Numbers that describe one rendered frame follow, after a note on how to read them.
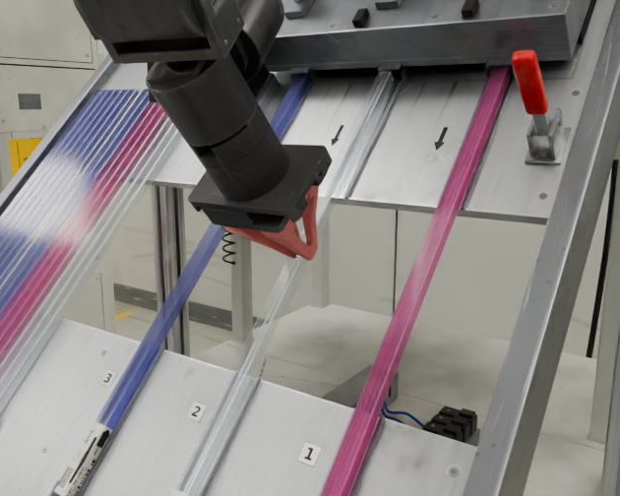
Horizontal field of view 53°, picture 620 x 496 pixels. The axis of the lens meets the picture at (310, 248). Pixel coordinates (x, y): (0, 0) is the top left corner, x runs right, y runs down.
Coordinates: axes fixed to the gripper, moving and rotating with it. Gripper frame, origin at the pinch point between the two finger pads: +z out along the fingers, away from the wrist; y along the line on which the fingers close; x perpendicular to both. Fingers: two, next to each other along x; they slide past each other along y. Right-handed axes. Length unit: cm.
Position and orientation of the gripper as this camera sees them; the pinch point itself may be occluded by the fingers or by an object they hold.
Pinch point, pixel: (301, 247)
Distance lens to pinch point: 54.0
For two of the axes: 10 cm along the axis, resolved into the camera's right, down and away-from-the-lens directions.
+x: -4.2, 7.8, -4.6
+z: 3.8, 6.1, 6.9
